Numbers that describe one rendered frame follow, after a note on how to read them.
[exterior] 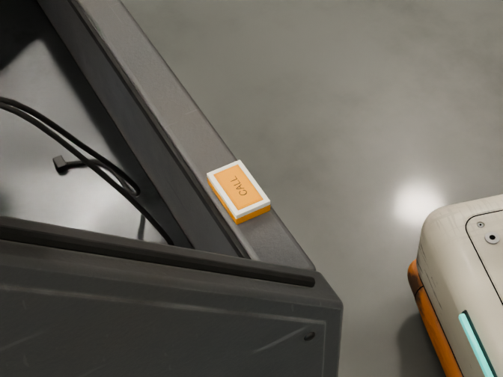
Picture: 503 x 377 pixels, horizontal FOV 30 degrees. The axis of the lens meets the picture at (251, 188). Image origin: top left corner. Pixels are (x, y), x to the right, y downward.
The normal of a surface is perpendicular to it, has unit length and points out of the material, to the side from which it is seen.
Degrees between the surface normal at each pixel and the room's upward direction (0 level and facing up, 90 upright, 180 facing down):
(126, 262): 43
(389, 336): 0
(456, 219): 0
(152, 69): 0
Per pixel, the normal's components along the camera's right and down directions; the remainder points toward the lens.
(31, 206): -0.03, -0.65
